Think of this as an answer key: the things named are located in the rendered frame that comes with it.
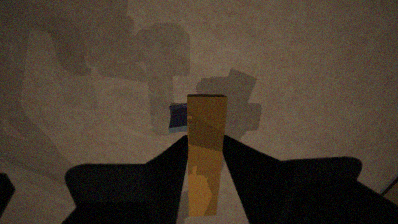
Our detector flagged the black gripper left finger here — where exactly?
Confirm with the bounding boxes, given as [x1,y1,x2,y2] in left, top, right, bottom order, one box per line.
[65,135,188,224]

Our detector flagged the yellow bar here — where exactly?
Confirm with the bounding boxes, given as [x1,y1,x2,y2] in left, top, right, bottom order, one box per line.
[187,94,228,216]

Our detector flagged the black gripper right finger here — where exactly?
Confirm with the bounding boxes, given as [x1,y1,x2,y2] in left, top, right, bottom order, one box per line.
[222,135,362,224]

